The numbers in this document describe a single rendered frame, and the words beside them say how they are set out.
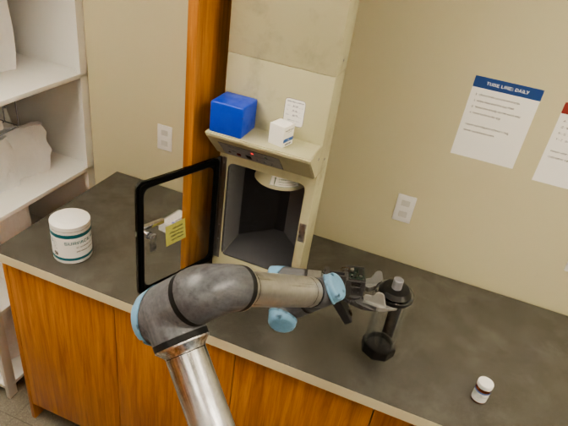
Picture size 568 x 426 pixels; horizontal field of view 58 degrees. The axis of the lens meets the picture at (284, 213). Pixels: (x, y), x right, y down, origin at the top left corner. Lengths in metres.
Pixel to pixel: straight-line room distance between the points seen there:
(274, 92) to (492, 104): 0.74
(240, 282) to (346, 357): 0.70
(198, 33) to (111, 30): 0.86
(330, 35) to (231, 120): 0.35
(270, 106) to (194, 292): 0.70
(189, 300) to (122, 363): 1.04
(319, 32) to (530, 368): 1.22
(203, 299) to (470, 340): 1.10
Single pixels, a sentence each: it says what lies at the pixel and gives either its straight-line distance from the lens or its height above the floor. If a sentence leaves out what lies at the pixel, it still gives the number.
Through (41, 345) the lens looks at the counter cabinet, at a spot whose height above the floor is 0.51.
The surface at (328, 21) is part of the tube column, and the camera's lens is 1.40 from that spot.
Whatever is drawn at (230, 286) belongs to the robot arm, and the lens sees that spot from 1.00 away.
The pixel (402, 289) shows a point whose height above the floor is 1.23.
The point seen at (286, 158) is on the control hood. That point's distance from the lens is 1.42.
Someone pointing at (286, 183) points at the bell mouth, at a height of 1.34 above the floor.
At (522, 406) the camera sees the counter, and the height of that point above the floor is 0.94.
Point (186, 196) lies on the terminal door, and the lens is 1.59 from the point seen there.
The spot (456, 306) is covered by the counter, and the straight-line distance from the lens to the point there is 1.97.
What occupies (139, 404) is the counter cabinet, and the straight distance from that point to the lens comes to 2.13.
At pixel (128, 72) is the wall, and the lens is 2.28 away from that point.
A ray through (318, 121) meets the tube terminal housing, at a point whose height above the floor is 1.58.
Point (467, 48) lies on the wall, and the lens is 1.80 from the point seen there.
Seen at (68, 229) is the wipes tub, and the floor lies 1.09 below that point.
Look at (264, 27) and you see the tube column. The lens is 1.46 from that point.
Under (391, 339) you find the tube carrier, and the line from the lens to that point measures 1.54.
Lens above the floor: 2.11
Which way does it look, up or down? 32 degrees down
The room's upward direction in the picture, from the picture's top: 9 degrees clockwise
